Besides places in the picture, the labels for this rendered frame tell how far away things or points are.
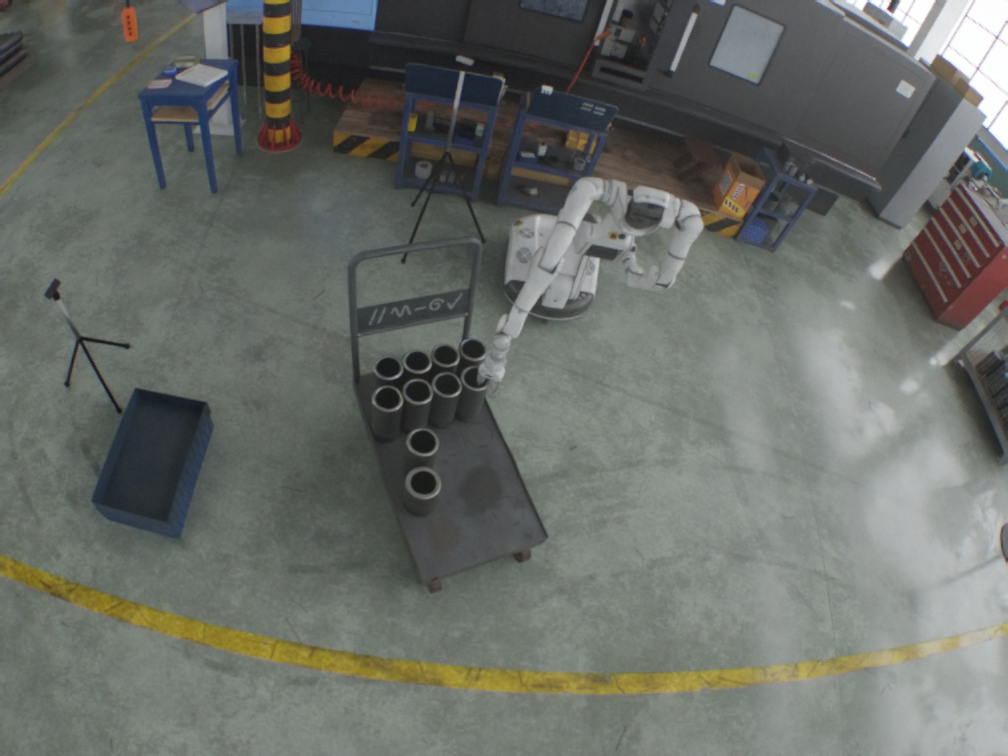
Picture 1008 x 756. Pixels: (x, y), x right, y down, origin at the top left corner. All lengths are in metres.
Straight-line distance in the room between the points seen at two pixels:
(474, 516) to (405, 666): 0.71
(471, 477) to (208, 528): 1.23
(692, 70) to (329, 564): 4.25
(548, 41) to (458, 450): 3.19
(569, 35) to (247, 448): 3.61
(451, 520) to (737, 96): 3.98
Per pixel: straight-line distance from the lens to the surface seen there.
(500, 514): 2.37
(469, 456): 2.46
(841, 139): 5.57
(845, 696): 3.45
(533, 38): 4.50
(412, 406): 2.25
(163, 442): 2.74
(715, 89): 4.85
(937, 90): 7.40
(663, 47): 4.09
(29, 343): 3.72
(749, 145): 5.19
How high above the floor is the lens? 2.43
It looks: 53 degrees down
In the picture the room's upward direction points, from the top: 21 degrees clockwise
